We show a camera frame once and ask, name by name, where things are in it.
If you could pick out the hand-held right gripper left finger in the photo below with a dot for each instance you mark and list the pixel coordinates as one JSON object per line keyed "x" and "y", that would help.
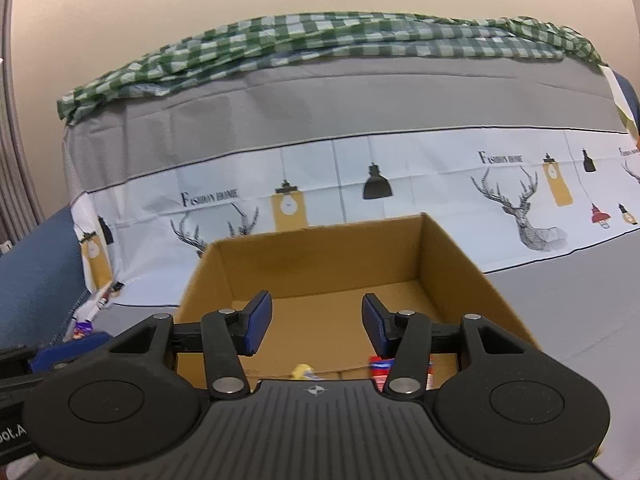
{"x": 257, "y": 322}

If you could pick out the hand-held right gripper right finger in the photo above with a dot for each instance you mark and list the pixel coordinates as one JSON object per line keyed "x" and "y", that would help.
{"x": 375, "y": 325}

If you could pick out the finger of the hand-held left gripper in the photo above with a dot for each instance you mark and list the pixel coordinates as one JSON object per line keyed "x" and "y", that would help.
{"x": 70, "y": 351}

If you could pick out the small purple white packet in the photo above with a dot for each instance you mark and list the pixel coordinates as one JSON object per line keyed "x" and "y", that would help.
{"x": 82, "y": 329}

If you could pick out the red white snack packet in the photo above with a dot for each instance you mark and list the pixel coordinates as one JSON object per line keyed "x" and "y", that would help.
{"x": 378, "y": 367}

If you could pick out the yellow snack packet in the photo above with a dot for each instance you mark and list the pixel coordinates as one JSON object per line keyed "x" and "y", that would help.
{"x": 302, "y": 372}

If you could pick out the cardboard box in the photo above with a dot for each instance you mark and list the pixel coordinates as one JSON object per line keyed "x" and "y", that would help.
{"x": 325, "y": 260}

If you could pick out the grey printed bed sheet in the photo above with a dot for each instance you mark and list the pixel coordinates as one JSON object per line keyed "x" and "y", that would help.
{"x": 350, "y": 105}

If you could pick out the grey curtain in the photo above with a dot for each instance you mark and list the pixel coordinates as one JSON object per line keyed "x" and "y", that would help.
{"x": 15, "y": 135}

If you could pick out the green checkered cloth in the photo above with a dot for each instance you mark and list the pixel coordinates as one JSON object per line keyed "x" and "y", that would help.
{"x": 300, "y": 35}

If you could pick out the yellow patterned cloth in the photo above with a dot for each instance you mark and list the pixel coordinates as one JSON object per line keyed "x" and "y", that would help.
{"x": 622, "y": 105}

